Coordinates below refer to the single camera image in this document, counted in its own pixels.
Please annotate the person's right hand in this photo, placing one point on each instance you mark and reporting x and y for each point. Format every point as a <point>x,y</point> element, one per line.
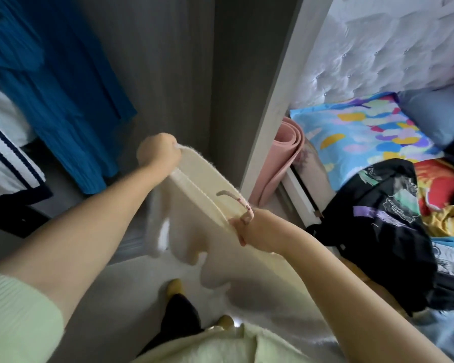
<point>263,230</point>

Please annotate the cream knit garment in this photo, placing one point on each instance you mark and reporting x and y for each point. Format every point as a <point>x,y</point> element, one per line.
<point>196,207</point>

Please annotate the colourful patterned pillow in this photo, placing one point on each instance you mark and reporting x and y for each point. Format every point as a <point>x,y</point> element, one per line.
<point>363,136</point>

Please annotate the blue pleated hanging garment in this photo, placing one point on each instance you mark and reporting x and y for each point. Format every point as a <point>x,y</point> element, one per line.
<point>60,90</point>

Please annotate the person's light green top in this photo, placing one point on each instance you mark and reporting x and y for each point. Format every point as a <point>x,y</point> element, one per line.
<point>15,321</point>

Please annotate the white tufted headboard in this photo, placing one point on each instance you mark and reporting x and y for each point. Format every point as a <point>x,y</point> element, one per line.
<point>382,45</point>

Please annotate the person's left fingers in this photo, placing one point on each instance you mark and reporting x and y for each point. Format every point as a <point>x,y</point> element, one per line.
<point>176,144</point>

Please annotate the person's left hand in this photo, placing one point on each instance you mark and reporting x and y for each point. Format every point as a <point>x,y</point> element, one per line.
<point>157,151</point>

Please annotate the yellow garment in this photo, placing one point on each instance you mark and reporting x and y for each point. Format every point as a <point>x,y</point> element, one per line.
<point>448,223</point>

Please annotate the person's black trousers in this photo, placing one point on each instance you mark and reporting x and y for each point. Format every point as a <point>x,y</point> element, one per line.
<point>181,317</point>

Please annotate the white garment with navy stripes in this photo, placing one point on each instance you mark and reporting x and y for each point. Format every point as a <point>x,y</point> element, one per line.
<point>7,162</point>

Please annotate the person's right fingers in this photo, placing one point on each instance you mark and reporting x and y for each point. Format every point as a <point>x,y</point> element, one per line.
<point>239,228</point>

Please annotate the light blue printed garment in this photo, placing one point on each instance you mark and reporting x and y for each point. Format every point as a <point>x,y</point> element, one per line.
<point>452,253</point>

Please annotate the pink rolled yoga mat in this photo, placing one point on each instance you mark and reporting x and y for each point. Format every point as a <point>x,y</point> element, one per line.
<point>278,162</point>

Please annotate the person's right forearm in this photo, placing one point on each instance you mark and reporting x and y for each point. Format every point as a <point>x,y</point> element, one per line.
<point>348,298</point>

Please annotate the yellow slipper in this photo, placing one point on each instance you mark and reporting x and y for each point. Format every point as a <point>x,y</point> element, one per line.
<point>174,287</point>
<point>225,322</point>

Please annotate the light blue denim garment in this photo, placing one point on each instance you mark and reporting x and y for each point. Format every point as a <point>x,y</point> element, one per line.
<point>446,336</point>

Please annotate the grey wooden wardrobe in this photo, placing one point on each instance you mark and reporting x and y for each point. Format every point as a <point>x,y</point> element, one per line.
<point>227,71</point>

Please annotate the blue-grey pillow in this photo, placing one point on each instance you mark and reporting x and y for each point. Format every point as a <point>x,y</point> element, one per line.
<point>435,113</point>

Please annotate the white bed frame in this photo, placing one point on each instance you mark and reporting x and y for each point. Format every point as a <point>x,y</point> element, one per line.
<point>300,198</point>

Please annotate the pink clothes hanger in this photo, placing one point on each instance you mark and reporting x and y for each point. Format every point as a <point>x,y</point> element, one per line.
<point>239,202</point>

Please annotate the black printed t-shirt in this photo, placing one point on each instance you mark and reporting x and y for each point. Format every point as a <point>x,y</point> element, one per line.
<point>382,238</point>

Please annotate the person's left forearm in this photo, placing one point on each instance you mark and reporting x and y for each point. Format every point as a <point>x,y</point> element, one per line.
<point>87,230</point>

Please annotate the red colourful garment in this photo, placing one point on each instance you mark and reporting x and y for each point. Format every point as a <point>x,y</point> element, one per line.
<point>439,185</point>

